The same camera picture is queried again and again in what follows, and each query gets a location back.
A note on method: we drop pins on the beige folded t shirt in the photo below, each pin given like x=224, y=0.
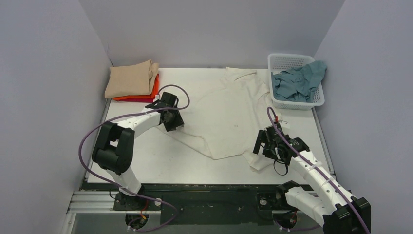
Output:
x=136, y=79

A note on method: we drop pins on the white plastic basket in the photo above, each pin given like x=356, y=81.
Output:
x=278, y=62

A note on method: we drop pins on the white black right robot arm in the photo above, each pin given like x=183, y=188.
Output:
x=332, y=207

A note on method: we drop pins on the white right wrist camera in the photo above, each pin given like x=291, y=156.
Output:
x=284, y=124

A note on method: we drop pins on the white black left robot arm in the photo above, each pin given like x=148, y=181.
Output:
x=113, y=151

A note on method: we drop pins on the aluminium left base rail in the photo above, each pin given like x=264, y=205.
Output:
x=94, y=202

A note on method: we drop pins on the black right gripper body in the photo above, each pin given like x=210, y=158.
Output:
x=265, y=146

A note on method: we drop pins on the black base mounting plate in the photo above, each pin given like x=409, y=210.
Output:
x=203, y=204

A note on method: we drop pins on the teal crumpled t shirt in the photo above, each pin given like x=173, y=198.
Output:
x=298, y=84

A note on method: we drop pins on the crimson folded t shirt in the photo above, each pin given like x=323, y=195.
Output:
x=140, y=100

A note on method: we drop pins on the white t shirt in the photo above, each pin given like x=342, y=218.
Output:
x=223, y=113

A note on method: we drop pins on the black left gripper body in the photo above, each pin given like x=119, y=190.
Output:
x=174, y=121

